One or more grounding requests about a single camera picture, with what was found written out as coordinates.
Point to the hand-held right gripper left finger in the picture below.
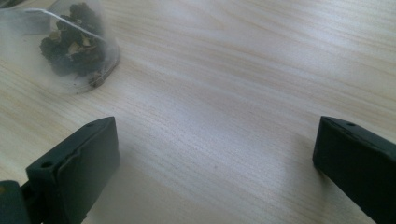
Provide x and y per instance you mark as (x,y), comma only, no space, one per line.
(74,174)

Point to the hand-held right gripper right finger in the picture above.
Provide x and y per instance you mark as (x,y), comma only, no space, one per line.
(358,168)

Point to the clear bag of dark snacks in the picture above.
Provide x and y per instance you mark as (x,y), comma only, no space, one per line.
(65,43)

